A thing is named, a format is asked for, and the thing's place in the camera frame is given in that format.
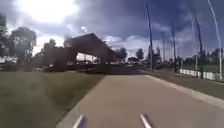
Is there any low white fence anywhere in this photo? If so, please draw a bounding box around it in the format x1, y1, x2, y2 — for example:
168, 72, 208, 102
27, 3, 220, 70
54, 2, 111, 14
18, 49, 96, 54
178, 68, 224, 83

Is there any grey concrete path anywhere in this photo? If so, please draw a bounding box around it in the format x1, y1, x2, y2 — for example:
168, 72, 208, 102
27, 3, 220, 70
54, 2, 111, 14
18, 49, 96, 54
55, 73, 224, 128

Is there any row of distant trees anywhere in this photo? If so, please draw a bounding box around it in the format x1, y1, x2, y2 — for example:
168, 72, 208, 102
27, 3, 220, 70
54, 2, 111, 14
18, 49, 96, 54
114, 46, 224, 68

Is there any row of tall poles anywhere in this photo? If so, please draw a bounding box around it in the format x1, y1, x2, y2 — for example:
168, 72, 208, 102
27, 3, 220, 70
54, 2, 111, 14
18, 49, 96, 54
144, 0, 224, 81

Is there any grass strip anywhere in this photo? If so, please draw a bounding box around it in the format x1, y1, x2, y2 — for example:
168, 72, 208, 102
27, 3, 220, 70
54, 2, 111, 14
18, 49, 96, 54
139, 68, 224, 101

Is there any large dark tree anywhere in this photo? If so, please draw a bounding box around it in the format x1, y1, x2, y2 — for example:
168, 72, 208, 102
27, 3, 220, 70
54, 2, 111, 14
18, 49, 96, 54
7, 26, 38, 65

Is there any dark-roofed open shelter building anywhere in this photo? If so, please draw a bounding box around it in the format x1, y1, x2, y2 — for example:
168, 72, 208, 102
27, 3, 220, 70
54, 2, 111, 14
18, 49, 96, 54
62, 32, 118, 74

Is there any wide grass field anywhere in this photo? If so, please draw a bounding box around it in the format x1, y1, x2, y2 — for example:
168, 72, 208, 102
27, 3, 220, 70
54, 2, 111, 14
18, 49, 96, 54
0, 70, 106, 128

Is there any robot's own part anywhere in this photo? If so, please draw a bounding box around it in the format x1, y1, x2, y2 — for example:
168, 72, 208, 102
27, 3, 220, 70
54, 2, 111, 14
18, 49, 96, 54
139, 113, 153, 128
72, 114, 85, 128

